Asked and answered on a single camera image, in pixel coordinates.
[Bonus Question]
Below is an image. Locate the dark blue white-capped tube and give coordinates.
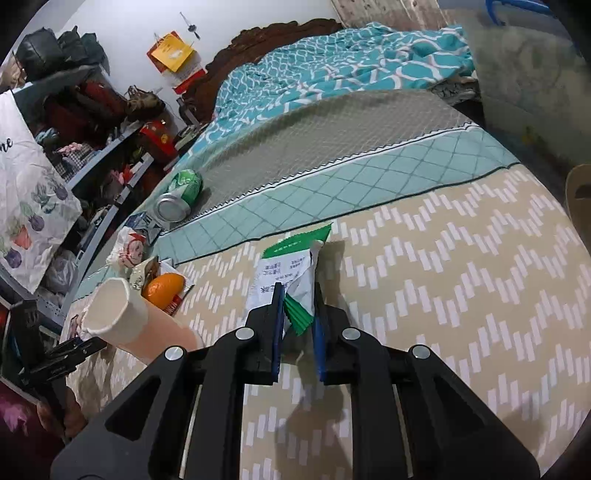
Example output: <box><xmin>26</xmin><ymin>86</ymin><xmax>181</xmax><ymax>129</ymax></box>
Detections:
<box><xmin>124</xmin><ymin>212</ymin><xmax>164</xmax><ymax>241</ymax></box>

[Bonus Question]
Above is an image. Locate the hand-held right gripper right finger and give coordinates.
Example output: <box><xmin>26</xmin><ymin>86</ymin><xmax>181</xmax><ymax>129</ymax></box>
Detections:
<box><xmin>311</xmin><ymin>282</ymin><xmax>541</xmax><ymax>480</ymax></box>

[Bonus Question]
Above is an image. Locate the dark bags pile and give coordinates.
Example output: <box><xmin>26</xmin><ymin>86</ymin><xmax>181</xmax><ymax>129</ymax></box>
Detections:
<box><xmin>16</xmin><ymin>27</ymin><xmax>110</xmax><ymax>80</ymax></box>

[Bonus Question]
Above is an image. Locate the green soda can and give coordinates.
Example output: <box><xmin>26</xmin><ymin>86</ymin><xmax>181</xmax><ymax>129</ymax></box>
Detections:
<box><xmin>154</xmin><ymin>169</ymin><xmax>204</xmax><ymax>222</ymax></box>

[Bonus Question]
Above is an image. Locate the brown bag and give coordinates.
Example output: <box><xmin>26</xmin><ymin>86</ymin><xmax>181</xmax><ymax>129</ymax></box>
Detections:
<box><xmin>124</xmin><ymin>85</ymin><xmax>166</xmax><ymax>121</ymax></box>

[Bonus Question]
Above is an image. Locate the grey quilted bed mat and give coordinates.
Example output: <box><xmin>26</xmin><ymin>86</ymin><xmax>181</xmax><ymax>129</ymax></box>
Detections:
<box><xmin>152</xmin><ymin>90</ymin><xmax>521</xmax><ymax>265</ymax></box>

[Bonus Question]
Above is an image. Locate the red white snack packet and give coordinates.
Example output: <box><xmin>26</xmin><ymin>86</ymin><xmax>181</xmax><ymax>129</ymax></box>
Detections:
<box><xmin>106</xmin><ymin>226</ymin><xmax>149</xmax><ymax>269</ymax></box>

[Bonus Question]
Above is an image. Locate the yellow paper bag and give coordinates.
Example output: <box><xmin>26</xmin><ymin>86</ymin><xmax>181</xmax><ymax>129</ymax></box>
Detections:
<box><xmin>147</xmin><ymin>31</ymin><xmax>197</xmax><ymax>73</ymax></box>

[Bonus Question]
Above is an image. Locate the red paper bag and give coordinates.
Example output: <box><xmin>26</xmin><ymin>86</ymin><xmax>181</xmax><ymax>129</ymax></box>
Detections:
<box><xmin>172</xmin><ymin>65</ymin><xmax>206</xmax><ymax>93</ymax></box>

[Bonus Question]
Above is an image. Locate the teal patterned blanket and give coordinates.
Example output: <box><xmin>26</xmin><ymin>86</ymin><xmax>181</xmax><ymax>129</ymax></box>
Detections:
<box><xmin>203</xmin><ymin>23</ymin><xmax>476</xmax><ymax>145</ymax></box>

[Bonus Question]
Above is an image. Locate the orange fruit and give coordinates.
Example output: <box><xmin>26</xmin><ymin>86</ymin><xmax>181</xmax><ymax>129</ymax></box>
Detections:
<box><xmin>141</xmin><ymin>273</ymin><xmax>185</xmax><ymax>309</ymax></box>

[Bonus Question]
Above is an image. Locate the green white plastic wrapper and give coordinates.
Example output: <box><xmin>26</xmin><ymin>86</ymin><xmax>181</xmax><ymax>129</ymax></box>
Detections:
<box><xmin>245</xmin><ymin>223</ymin><xmax>334</xmax><ymax>337</ymax></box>

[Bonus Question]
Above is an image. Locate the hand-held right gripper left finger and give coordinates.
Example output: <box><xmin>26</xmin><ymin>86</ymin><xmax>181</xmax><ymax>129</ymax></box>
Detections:
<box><xmin>51</xmin><ymin>285</ymin><xmax>287</xmax><ymax>480</ymax></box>

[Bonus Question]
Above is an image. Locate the peach paper cup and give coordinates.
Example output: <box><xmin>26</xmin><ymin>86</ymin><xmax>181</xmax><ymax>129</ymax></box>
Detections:
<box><xmin>82</xmin><ymin>278</ymin><xmax>199</xmax><ymax>365</ymax></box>

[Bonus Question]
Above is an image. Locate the red box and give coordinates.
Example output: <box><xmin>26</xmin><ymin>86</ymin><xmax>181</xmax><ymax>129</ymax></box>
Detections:
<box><xmin>139</xmin><ymin>121</ymin><xmax>179</xmax><ymax>162</ymax></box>

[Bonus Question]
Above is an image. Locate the wooden chair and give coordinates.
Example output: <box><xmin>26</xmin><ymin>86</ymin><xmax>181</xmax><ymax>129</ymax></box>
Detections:
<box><xmin>565</xmin><ymin>164</ymin><xmax>591</xmax><ymax>241</ymax></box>

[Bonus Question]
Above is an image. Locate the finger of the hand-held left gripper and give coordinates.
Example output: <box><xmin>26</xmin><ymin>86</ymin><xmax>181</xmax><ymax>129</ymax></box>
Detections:
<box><xmin>32</xmin><ymin>336</ymin><xmax>108</xmax><ymax>376</ymax></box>

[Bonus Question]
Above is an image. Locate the dark floral cloth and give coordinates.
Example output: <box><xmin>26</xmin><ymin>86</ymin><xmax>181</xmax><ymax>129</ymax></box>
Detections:
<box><xmin>0</xmin><ymin>376</ymin><xmax>70</xmax><ymax>457</ymax></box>

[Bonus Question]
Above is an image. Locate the red striped wrapper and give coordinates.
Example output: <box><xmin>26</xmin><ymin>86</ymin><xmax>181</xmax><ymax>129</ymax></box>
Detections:
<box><xmin>161</xmin><ymin>276</ymin><xmax>195</xmax><ymax>317</ymax></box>

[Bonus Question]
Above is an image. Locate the beige crinkled wrapper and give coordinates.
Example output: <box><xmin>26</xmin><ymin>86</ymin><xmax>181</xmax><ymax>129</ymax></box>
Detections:
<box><xmin>128</xmin><ymin>257</ymin><xmax>160</xmax><ymax>292</ymax></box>

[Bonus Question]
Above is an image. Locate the white printed tote bag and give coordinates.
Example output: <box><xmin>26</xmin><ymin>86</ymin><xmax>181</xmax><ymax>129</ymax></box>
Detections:
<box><xmin>0</xmin><ymin>90</ymin><xmax>84</xmax><ymax>294</ymax></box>

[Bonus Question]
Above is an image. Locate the blue hanger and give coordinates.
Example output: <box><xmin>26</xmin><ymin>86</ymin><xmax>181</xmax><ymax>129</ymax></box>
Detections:
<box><xmin>485</xmin><ymin>0</ymin><xmax>560</xmax><ymax>27</ymax></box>

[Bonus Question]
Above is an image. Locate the grey metal shelf rack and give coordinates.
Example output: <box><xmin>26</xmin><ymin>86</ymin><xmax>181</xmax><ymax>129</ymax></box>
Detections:
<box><xmin>0</xmin><ymin>65</ymin><xmax>155</xmax><ymax>333</ymax></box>

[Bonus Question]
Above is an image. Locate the dark wooden headboard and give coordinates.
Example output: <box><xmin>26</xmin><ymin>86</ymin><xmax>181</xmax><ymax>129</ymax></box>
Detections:
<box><xmin>178</xmin><ymin>18</ymin><xmax>345</xmax><ymax>124</ymax></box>

